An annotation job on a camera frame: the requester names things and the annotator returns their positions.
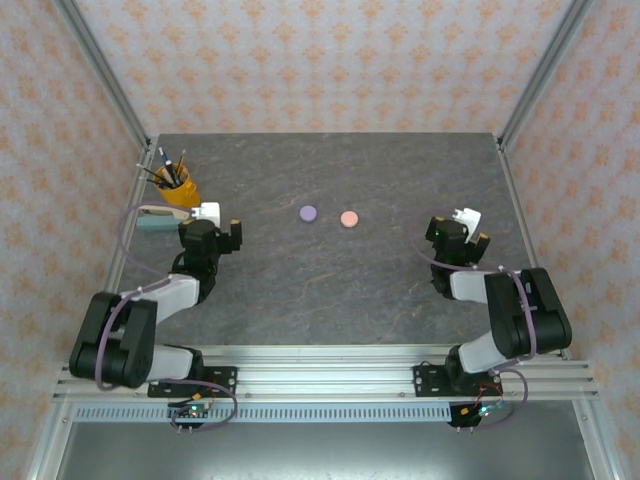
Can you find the purple round earbud charging case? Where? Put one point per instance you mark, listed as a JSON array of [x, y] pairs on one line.
[[308, 214]]

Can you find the pink round earbud charging case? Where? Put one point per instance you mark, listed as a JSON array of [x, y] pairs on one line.
[[349, 219]]

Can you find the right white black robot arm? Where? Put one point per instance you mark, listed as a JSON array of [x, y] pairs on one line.
[[520, 320]]

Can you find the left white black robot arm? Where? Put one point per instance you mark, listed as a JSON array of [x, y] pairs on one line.
[[175, 292]]

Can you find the yellow metal pen cup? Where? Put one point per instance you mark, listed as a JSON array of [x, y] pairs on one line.
[[180, 195]]

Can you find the teal and beige eraser block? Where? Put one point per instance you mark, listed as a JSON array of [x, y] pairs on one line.
[[155, 224]]

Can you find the black pencil silver end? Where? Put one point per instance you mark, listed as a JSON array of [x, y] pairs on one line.
[[156, 181], [152, 174]]

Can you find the blue white capped pen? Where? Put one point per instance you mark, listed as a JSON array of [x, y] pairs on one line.
[[167, 167]]

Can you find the yellow pencil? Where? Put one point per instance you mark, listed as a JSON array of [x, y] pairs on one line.
[[181, 162]]

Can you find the small control circuit board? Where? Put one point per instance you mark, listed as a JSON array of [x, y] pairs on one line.
[[192, 411], [482, 412]]

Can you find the grey metal shelf panel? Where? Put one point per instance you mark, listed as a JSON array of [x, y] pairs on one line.
[[325, 450]]

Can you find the aluminium table side rail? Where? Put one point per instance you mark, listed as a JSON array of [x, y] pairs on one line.
[[534, 250], [112, 270]]

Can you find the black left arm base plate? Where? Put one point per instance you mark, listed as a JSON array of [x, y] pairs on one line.
[[225, 382]]

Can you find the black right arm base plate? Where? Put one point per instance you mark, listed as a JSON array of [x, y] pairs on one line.
[[425, 382]]

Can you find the aluminium rail beam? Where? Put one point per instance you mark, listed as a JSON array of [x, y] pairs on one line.
[[325, 380]]

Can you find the aluminium frame post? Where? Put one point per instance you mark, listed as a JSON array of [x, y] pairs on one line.
[[101, 65], [547, 65]]

